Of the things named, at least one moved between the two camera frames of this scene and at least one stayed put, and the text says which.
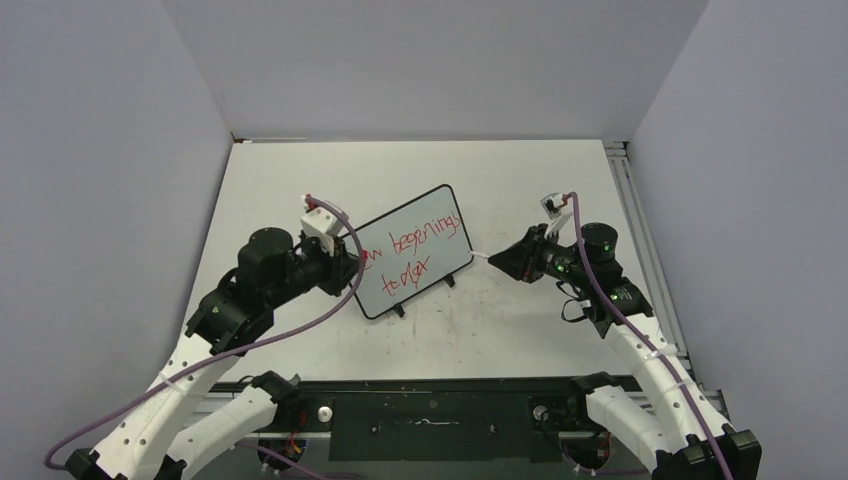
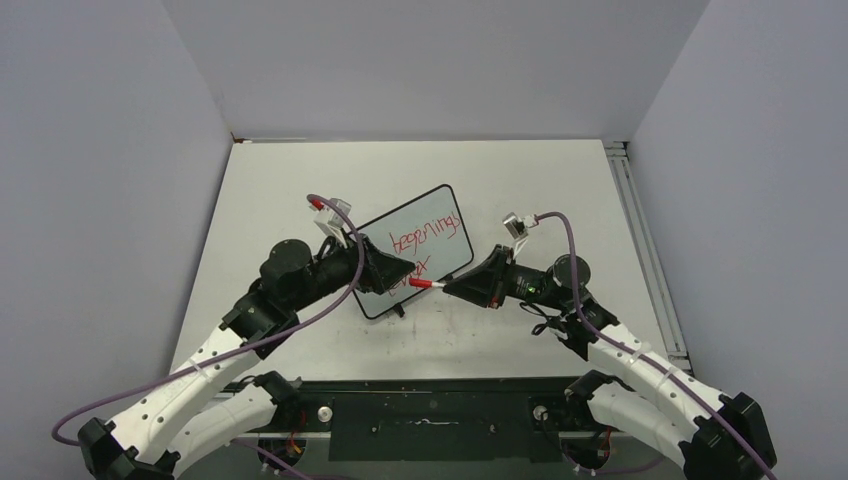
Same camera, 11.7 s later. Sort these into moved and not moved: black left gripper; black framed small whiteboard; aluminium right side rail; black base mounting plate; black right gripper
Moved: black right gripper; black left gripper
Not moved: black framed small whiteboard; aluminium right side rail; black base mounting plate
